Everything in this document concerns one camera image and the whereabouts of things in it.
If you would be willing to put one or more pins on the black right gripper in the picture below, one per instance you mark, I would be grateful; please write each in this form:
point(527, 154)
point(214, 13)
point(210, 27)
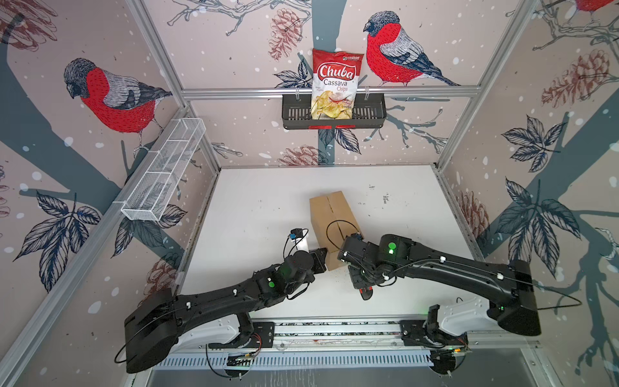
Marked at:
point(355, 283)

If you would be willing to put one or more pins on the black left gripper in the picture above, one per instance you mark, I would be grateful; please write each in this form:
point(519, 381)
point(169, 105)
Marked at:
point(320, 262)

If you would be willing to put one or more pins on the red black utility knife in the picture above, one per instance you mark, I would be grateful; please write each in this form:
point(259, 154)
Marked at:
point(366, 293)

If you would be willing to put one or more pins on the brown cardboard express box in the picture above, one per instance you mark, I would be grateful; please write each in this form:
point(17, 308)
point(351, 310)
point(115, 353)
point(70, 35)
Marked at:
point(332, 221)

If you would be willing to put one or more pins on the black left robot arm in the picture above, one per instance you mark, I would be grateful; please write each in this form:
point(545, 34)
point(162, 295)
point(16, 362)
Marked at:
point(156, 325)

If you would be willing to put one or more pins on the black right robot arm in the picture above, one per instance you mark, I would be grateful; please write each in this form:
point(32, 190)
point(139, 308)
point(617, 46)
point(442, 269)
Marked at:
point(504, 294)

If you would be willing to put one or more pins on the Chuba cassava chips bag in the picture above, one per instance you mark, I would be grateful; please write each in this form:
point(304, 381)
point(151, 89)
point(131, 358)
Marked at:
point(335, 84)

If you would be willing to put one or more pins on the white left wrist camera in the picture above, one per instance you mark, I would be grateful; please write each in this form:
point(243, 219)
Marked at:
point(298, 237)

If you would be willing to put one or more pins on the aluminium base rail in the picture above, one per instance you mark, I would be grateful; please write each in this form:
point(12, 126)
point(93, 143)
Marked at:
point(296, 344)

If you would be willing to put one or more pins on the black wire wall basket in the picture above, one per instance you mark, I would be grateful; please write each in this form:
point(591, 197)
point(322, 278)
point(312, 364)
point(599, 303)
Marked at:
point(369, 111)

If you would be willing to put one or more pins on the white mesh wall shelf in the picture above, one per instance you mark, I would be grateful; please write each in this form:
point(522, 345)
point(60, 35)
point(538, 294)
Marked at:
point(154, 190)

